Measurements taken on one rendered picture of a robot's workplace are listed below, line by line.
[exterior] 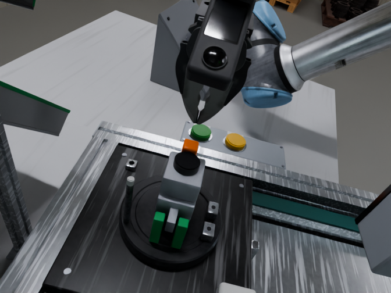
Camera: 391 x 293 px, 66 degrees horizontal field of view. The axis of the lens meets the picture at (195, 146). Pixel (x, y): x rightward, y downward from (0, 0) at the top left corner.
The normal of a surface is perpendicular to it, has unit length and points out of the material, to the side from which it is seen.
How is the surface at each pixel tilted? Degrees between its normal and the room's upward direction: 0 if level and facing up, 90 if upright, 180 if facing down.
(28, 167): 0
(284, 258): 0
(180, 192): 90
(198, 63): 32
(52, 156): 0
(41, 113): 90
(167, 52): 90
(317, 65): 95
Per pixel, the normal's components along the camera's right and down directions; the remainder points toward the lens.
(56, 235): 0.22, -0.72
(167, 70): -0.32, 0.59
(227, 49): 0.10, -0.26
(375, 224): -0.97, -0.25
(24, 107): 0.93, 0.37
